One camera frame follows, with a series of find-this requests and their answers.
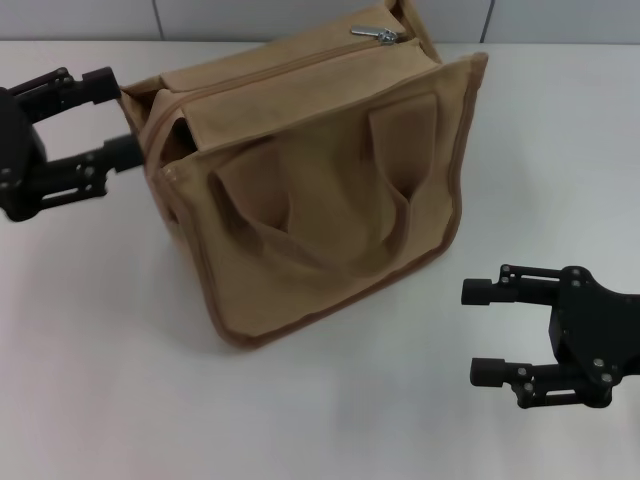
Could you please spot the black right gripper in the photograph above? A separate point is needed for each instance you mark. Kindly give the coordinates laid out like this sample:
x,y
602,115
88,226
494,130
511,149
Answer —
x,y
595,325

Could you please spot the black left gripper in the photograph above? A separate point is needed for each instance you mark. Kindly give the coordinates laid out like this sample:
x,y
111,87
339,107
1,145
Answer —
x,y
17,155

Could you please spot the khaki canvas food bag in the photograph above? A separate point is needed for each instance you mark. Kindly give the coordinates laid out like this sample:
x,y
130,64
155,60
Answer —
x,y
325,200

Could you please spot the silver metal zipper pull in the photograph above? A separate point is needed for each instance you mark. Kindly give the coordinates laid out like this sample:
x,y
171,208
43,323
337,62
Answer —
x,y
375,31

